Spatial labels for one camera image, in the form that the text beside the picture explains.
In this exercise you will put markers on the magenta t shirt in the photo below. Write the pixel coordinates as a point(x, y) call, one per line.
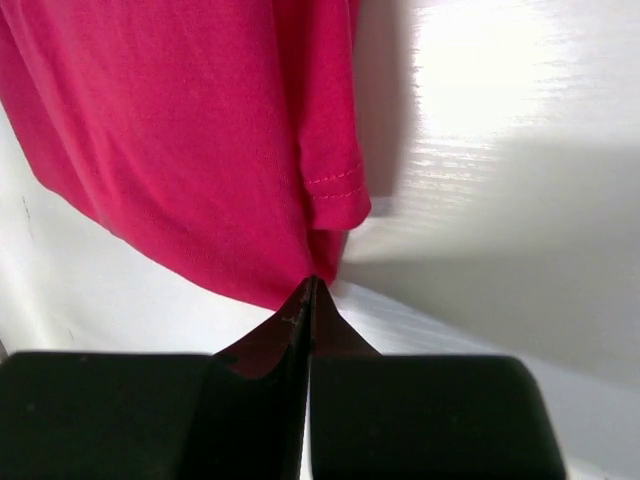
point(171, 170)

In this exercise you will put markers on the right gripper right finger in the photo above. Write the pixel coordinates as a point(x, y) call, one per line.
point(435, 416)

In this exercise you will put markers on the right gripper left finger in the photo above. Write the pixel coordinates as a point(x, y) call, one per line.
point(237, 414)

